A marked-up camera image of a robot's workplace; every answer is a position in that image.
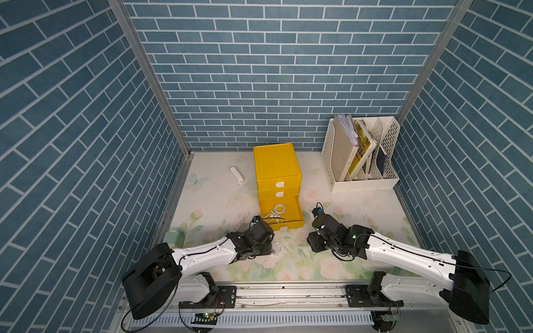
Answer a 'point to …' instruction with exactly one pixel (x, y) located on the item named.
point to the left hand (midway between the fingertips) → (274, 249)
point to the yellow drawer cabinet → (279, 177)
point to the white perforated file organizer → (381, 171)
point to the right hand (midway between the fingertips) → (311, 240)
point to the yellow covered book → (366, 144)
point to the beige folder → (345, 144)
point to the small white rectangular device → (237, 175)
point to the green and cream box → (175, 239)
